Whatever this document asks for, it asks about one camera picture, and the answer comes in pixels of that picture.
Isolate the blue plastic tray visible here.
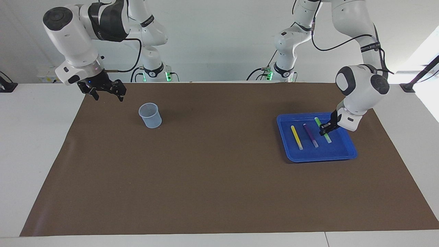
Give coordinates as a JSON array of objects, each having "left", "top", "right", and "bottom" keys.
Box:
[{"left": 276, "top": 112, "right": 358, "bottom": 163}]

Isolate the clear plastic cup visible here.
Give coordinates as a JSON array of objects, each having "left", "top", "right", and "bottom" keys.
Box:
[{"left": 139, "top": 103, "right": 162, "bottom": 129}]

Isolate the green pen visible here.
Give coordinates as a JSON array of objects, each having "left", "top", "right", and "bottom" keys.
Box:
[{"left": 314, "top": 117, "right": 333, "bottom": 144}]

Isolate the brown table mat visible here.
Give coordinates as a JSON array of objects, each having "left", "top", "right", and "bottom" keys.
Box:
[{"left": 20, "top": 82, "right": 439, "bottom": 237}]

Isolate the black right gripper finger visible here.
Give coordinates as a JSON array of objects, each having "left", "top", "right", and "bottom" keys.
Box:
[
  {"left": 77, "top": 82, "right": 100, "bottom": 102},
  {"left": 109, "top": 79, "right": 127, "bottom": 103}
]

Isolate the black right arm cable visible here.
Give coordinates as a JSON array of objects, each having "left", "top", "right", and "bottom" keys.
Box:
[{"left": 103, "top": 37, "right": 143, "bottom": 74}]

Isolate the purple pen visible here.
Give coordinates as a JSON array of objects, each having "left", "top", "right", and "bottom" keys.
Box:
[{"left": 303, "top": 123, "right": 319, "bottom": 149}]

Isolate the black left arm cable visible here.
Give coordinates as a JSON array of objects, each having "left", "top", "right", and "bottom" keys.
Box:
[{"left": 292, "top": 0, "right": 395, "bottom": 75}]

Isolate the black clamp with rod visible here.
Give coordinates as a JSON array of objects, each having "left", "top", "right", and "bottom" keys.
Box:
[{"left": 400, "top": 55, "right": 439, "bottom": 93}]

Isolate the yellow pen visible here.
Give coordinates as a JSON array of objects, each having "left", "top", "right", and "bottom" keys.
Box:
[{"left": 290, "top": 125, "right": 304, "bottom": 151}]

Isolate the black table clamp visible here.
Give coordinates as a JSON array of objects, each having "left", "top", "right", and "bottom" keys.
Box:
[{"left": 0, "top": 71, "right": 18, "bottom": 93}]

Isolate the black base cable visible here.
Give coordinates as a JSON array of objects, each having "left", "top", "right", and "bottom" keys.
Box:
[
  {"left": 130, "top": 66, "right": 145, "bottom": 83},
  {"left": 246, "top": 50, "right": 279, "bottom": 81}
]

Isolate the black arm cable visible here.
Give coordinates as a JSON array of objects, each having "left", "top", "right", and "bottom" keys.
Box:
[
  {"left": 103, "top": 37, "right": 143, "bottom": 74},
  {"left": 292, "top": 0, "right": 395, "bottom": 75}
]

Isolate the white wall socket box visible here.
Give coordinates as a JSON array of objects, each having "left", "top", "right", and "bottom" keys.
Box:
[{"left": 36, "top": 65, "right": 66, "bottom": 84}]

